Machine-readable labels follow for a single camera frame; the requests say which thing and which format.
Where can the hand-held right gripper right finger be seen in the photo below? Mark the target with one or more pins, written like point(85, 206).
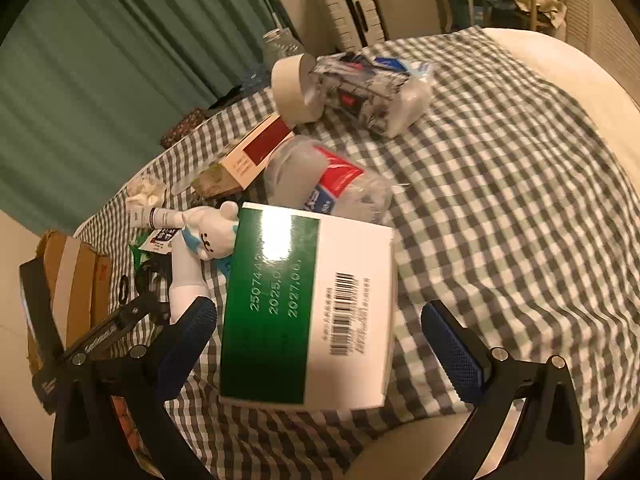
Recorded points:
point(452, 355)

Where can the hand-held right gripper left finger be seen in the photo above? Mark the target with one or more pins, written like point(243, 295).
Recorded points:
point(187, 350)

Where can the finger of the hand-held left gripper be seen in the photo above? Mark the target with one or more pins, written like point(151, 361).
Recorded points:
point(112, 327)

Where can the cardboard box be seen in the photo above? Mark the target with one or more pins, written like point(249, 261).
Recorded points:
point(75, 280)

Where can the green and white box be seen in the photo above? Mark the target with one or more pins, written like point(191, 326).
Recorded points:
point(300, 305)

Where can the red and white box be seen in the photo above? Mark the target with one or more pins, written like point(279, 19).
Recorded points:
point(255, 152)

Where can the beige tape roll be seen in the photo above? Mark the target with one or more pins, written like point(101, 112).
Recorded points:
point(292, 87)

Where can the blue tissue pack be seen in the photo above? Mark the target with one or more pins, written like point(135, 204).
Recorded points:
point(395, 65)

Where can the black scissors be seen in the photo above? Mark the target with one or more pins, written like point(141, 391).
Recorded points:
point(147, 280)

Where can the small black white card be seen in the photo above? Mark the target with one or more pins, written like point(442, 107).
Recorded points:
point(161, 238)

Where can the white bear figure bottle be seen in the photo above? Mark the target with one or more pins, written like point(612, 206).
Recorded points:
point(207, 235)

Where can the white cream tube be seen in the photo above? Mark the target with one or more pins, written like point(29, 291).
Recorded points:
point(165, 217)

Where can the checked blanket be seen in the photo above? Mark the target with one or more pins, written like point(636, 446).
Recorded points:
point(500, 210)

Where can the patterned bag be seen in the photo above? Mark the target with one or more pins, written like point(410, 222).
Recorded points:
point(182, 127)

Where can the crushed clear plastic bottle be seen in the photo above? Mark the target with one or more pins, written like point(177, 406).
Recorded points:
point(310, 175)

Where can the green curtain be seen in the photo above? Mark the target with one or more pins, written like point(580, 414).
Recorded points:
point(125, 60)

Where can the black white printed plastic pack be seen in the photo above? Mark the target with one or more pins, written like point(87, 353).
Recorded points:
point(370, 97)

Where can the clear water jug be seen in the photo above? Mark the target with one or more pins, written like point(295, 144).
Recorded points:
point(282, 47)

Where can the grey cabinet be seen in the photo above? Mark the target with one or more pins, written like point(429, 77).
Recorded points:
point(405, 0)

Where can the white suitcase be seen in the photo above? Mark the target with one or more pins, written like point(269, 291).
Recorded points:
point(350, 7)

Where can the white louvered wardrobe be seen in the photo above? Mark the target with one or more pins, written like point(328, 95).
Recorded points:
point(605, 10)

